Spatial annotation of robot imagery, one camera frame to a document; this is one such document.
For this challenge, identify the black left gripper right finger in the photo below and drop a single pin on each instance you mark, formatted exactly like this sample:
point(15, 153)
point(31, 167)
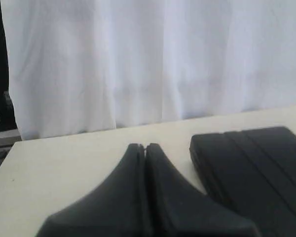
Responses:
point(180, 210)

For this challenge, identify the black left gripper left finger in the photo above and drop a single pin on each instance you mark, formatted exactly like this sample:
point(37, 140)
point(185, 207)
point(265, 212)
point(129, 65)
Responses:
point(118, 207)

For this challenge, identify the black plastic case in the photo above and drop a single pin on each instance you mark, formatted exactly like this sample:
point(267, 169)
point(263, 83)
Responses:
point(253, 173)

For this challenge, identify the white backdrop curtain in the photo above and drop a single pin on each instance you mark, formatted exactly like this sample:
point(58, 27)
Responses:
point(85, 65)

